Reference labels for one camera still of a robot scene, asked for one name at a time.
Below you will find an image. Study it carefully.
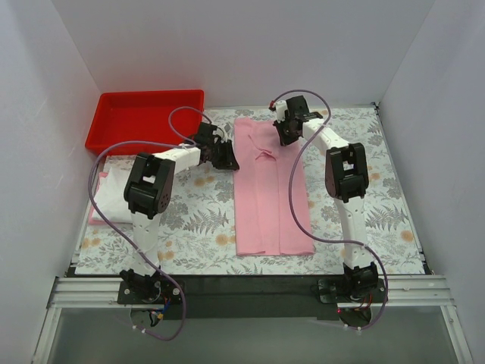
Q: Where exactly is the pink t shirt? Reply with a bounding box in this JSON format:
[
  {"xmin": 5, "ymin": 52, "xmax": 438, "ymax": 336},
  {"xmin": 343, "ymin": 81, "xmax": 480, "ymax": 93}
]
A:
[
  {"xmin": 233, "ymin": 118, "xmax": 314, "ymax": 256},
  {"xmin": 88, "ymin": 171, "xmax": 132, "ymax": 228}
]

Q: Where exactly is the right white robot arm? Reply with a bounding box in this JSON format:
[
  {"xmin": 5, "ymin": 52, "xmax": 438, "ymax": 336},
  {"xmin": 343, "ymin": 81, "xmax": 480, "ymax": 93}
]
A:
[{"xmin": 269, "ymin": 96, "xmax": 378, "ymax": 300}]

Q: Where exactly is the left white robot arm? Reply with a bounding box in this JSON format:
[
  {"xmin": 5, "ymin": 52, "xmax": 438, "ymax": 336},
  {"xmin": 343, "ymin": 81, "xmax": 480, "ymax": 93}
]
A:
[{"xmin": 120, "ymin": 122, "xmax": 239, "ymax": 303}]

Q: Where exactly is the red plastic tray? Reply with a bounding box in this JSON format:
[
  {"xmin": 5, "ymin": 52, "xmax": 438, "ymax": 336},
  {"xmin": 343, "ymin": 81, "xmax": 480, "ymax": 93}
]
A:
[{"xmin": 85, "ymin": 89, "xmax": 204, "ymax": 155}]

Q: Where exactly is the folded white t shirt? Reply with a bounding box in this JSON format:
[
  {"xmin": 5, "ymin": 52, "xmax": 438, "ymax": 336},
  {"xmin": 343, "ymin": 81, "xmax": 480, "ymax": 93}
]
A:
[{"xmin": 94, "ymin": 168, "xmax": 132, "ymax": 224}]

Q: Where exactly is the folded pink t shirt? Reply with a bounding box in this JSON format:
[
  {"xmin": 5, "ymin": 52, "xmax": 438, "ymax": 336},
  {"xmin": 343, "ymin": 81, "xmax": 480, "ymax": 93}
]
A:
[{"xmin": 88, "ymin": 171, "xmax": 132, "ymax": 228}]

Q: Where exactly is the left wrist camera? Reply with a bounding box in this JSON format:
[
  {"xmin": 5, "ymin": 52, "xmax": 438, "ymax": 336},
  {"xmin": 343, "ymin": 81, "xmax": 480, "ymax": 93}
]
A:
[{"xmin": 216, "ymin": 126, "xmax": 230, "ymax": 142}]

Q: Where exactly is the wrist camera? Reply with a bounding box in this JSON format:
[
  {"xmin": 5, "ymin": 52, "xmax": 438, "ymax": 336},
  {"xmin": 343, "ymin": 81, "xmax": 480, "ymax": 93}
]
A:
[
  {"xmin": 216, "ymin": 126, "xmax": 230, "ymax": 142},
  {"xmin": 269, "ymin": 100, "xmax": 288, "ymax": 123}
]

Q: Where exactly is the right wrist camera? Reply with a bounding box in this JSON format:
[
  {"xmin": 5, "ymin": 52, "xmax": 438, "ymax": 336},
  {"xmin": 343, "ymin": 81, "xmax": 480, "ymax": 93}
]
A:
[{"xmin": 269, "ymin": 100, "xmax": 288, "ymax": 123}]

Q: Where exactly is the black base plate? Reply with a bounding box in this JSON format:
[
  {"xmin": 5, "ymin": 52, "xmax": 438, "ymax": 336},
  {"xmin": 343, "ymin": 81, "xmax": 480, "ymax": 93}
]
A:
[{"xmin": 117, "ymin": 275, "xmax": 387, "ymax": 319}]

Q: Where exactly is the aluminium frame rail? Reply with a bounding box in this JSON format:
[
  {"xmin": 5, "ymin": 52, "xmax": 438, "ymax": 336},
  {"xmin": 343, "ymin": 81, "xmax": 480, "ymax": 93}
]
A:
[{"xmin": 33, "ymin": 275, "xmax": 473, "ymax": 363}]

